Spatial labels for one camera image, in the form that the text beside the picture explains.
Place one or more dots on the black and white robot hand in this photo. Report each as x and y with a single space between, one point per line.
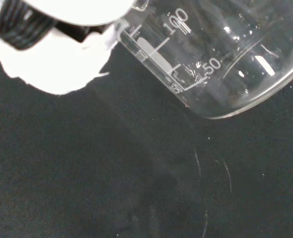
49 62

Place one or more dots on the black bench cloth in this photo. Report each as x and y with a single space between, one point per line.
111 173

